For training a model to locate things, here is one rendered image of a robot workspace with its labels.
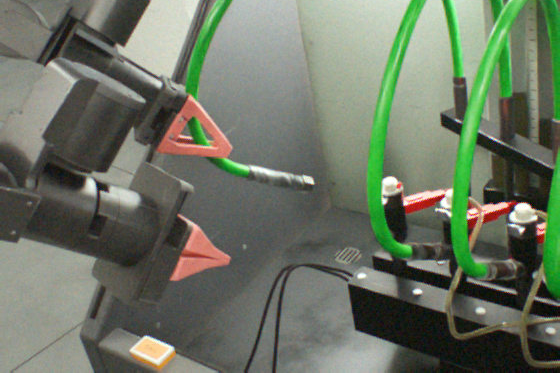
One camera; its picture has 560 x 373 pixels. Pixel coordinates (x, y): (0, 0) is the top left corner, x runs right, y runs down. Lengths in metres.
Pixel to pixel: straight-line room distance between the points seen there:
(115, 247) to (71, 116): 0.11
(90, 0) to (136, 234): 0.31
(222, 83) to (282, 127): 0.17
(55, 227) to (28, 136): 0.07
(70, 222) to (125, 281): 0.08
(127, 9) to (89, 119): 0.29
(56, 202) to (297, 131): 0.78
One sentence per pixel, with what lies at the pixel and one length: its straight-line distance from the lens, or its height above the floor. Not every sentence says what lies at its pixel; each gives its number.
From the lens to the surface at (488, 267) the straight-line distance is 0.75.
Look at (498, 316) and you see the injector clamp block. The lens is 0.90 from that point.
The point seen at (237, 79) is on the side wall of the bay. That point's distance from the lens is 1.12.
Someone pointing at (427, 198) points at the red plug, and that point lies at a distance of 0.92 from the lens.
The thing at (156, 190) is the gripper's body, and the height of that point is 1.30.
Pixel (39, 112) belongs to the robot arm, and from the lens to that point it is 0.52.
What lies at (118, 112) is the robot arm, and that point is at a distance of 0.52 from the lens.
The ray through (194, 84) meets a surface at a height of 1.29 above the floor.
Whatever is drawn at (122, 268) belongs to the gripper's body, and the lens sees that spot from 0.60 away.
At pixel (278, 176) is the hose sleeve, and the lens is 0.89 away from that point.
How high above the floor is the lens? 1.58
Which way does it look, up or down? 28 degrees down
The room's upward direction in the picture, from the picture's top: 11 degrees counter-clockwise
